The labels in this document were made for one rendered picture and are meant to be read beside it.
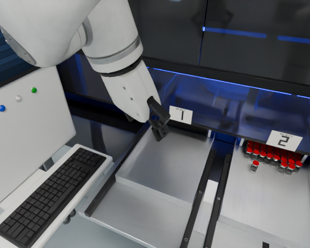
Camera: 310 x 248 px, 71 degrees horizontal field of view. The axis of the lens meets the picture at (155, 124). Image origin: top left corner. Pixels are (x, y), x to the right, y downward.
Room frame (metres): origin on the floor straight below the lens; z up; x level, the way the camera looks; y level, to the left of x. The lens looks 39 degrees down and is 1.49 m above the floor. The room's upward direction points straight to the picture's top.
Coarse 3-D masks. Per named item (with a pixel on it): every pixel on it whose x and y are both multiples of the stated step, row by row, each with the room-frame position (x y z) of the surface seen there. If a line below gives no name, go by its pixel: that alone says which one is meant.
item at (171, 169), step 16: (176, 128) 0.72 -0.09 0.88; (144, 144) 0.62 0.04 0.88; (160, 144) 0.62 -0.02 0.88; (176, 144) 0.62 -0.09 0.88; (192, 144) 0.62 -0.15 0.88; (208, 144) 0.62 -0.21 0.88; (128, 160) 0.52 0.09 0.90; (144, 160) 0.54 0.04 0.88; (160, 160) 0.54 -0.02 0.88; (176, 160) 0.54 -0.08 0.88; (192, 160) 0.54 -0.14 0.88; (128, 176) 0.47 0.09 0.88; (144, 176) 0.47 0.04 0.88; (160, 176) 0.47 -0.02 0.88; (176, 176) 0.47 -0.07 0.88; (192, 176) 0.47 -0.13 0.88; (160, 192) 0.38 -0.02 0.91; (176, 192) 0.40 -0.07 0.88; (192, 192) 0.40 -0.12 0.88
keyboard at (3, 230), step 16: (80, 160) 0.59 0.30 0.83; (96, 160) 0.58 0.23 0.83; (64, 176) 0.51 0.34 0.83; (80, 176) 0.51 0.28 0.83; (48, 192) 0.44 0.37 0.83; (64, 192) 0.44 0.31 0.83; (16, 208) 0.39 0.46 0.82; (32, 208) 0.38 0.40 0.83; (48, 208) 0.38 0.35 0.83; (0, 224) 0.33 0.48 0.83; (16, 224) 0.33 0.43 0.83; (32, 224) 0.33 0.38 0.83; (48, 224) 0.33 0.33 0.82; (16, 240) 0.28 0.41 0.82; (32, 240) 0.28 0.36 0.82
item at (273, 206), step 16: (240, 160) 0.54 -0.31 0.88; (240, 176) 0.47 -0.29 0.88; (256, 176) 0.47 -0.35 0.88; (272, 176) 0.47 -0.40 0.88; (304, 176) 0.47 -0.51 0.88; (224, 192) 0.38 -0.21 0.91; (240, 192) 0.40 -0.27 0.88; (256, 192) 0.40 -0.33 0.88; (272, 192) 0.40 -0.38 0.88; (288, 192) 0.40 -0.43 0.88; (304, 192) 0.40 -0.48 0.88; (224, 208) 0.35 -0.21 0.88; (240, 208) 0.35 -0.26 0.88; (256, 208) 0.35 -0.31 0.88; (272, 208) 0.35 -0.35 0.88; (288, 208) 0.35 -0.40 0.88; (304, 208) 0.35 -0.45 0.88; (240, 224) 0.29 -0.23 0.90; (256, 224) 0.30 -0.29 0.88; (272, 224) 0.30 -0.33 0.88; (288, 224) 0.30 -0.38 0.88; (304, 224) 0.30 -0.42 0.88; (272, 240) 0.25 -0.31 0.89; (288, 240) 0.24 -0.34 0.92; (304, 240) 0.26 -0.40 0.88
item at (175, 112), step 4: (172, 108) 0.65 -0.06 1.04; (176, 108) 0.64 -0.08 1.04; (180, 108) 0.63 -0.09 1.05; (172, 112) 0.64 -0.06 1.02; (176, 112) 0.64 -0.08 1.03; (180, 112) 0.63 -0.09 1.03; (184, 112) 0.63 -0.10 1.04; (188, 112) 0.62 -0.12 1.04; (172, 116) 0.64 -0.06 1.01; (176, 116) 0.64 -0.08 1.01; (180, 116) 0.63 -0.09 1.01; (184, 116) 0.63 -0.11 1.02; (188, 116) 0.62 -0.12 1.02; (176, 120) 0.64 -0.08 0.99; (180, 120) 0.63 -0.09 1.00; (184, 120) 0.63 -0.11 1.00; (188, 120) 0.62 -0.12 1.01
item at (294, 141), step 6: (276, 132) 0.51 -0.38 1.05; (270, 138) 0.51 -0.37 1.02; (276, 138) 0.51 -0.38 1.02; (282, 138) 0.50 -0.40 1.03; (294, 138) 0.49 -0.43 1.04; (300, 138) 0.48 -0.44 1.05; (270, 144) 0.51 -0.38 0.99; (276, 144) 0.50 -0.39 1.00; (282, 144) 0.50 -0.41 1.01; (288, 144) 0.49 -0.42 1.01; (294, 144) 0.48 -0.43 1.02; (294, 150) 0.48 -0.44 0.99
